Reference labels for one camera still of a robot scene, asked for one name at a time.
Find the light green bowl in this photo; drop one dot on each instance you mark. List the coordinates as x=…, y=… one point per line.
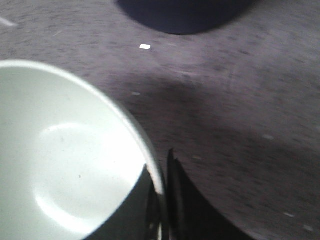
x=69, y=155

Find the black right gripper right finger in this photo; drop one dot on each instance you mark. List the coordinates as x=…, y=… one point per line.
x=191, y=216

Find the dark blue saucepan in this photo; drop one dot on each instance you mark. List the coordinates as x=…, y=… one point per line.
x=184, y=17

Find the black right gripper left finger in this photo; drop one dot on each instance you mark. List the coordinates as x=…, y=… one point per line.
x=137, y=218

